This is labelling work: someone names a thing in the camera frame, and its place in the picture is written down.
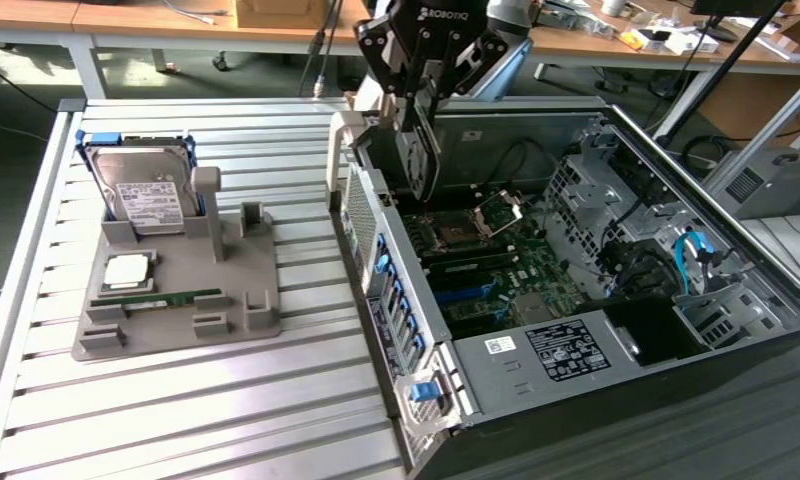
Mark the white cable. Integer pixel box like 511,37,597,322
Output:
161,0,232,24

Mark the brown cardboard box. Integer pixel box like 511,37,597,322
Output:
232,0,328,30

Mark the wooden desk with grey legs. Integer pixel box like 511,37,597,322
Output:
0,0,374,99

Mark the light blue SATA wire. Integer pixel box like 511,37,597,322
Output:
672,227,715,296

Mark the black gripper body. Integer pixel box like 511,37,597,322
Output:
389,0,492,64

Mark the grey equipment box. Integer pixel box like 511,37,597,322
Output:
703,147,800,221

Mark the black monitor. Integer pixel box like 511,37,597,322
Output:
689,0,788,42

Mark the white carton box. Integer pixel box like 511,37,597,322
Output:
663,32,719,55

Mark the CPU socket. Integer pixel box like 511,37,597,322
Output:
425,212,492,251

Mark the silver CPU chip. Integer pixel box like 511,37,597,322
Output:
102,254,154,291

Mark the green motherboard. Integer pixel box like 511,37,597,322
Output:
398,209,592,336

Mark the grey plastic parts rack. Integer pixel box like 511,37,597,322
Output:
70,167,285,362

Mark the metal socket cover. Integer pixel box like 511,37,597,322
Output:
472,188,528,236

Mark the open grey PC case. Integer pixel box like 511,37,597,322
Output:
324,102,800,480

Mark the grey metal disk bay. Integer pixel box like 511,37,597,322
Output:
671,284,775,351

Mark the graphics card with black cooler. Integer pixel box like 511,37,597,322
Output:
370,59,445,205

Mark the black cable coil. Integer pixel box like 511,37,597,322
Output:
679,134,741,174

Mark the hard disk in blue caddy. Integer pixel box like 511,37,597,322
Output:
76,129,205,236

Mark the grey power supply unit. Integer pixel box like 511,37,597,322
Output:
449,309,641,416

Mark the grey chipset heatsink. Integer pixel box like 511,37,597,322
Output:
511,293,555,325

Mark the installed black RAM stick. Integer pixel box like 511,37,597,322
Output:
425,252,519,275

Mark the black tripod pole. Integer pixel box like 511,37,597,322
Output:
652,0,795,146

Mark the aluminium profile frame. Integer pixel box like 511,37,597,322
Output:
739,83,800,156

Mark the green RAM stick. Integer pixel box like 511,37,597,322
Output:
90,289,222,307

